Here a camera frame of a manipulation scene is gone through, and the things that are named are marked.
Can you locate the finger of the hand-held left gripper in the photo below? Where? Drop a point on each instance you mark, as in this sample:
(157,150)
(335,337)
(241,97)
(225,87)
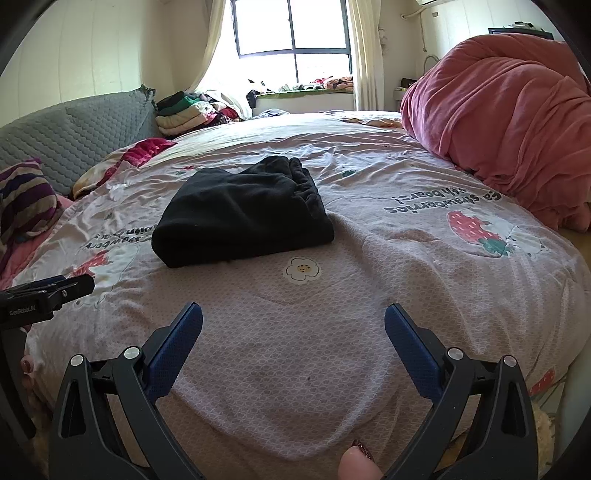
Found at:
(44,281)
(78,286)

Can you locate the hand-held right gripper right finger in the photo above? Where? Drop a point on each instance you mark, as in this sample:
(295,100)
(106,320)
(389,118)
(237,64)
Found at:
(411,346)

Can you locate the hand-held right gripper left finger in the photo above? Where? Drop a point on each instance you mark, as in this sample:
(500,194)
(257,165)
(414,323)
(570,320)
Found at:
(178,341)

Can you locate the black printed t-shirt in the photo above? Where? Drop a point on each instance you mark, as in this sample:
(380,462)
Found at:
(240,217)

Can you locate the pile of folded clothes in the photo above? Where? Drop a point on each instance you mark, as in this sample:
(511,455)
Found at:
(189,115)

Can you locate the clothes on window sill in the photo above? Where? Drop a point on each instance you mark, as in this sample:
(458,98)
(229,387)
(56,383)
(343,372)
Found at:
(332,84)

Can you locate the person's left hand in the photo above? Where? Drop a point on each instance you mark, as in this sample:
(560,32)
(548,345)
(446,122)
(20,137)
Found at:
(27,369)

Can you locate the person's right hand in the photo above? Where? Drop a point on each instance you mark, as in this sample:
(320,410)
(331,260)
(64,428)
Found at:
(358,464)

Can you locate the purple striped pillow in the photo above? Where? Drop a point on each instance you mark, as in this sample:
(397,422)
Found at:
(23,194)

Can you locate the pink cream pillow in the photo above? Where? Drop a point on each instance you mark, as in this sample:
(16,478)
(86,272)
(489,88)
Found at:
(143,150)

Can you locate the grey quilted headboard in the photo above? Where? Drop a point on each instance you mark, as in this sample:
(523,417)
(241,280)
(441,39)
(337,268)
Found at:
(78,134)

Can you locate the fluffy cream rug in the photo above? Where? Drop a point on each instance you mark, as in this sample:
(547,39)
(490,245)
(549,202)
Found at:
(545,438)

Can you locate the pink duvet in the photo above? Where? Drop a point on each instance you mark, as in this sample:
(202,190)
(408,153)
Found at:
(498,115)

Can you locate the white side table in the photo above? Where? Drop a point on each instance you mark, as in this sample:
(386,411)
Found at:
(399,94)

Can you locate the cream curtain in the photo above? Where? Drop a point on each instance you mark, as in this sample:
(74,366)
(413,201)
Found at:
(214,41)
(364,55)

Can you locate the black framed window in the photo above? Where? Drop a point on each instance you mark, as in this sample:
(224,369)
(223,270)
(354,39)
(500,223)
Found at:
(293,50)

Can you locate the white air conditioner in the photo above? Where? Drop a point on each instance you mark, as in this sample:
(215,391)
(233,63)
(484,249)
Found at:
(434,2)

